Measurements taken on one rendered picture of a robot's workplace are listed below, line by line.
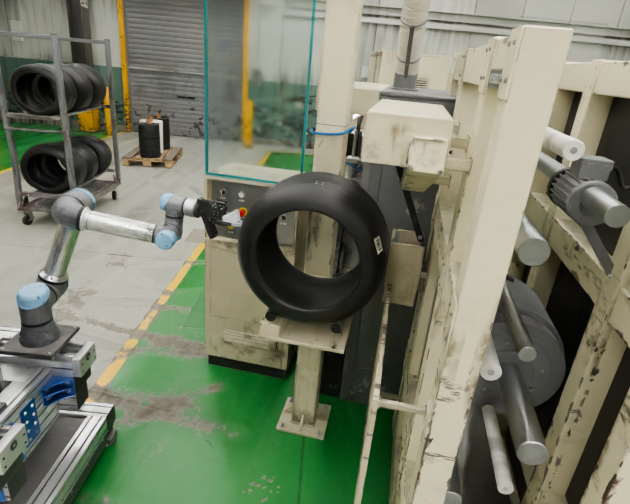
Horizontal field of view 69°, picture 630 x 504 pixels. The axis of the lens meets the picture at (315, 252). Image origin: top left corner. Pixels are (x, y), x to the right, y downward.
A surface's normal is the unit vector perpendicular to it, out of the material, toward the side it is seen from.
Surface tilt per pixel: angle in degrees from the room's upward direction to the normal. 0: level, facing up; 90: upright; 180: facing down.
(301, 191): 43
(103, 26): 90
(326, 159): 90
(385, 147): 90
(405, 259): 90
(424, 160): 72
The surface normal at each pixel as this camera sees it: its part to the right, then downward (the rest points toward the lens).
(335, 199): 0.14, -0.36
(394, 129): -0.20, 0.37
